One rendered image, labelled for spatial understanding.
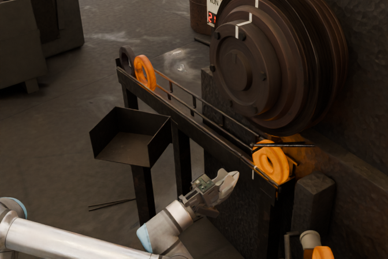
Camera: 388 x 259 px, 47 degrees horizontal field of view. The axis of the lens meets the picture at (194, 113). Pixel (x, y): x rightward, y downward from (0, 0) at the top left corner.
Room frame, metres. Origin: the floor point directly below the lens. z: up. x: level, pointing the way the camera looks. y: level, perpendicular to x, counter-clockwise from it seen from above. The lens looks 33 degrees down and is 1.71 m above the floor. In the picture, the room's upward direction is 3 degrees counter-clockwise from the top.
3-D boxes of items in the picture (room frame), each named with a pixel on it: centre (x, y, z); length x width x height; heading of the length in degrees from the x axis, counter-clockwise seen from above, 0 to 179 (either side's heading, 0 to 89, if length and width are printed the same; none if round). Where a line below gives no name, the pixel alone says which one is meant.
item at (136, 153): (1.48, 0.26, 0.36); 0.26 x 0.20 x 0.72; 66
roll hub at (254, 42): (1.14, -0.14, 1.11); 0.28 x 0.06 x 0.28; 31
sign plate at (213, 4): (1.54, -0.14, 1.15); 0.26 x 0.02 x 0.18; 31
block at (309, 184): (1.00, -0.36, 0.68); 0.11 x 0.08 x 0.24; 121
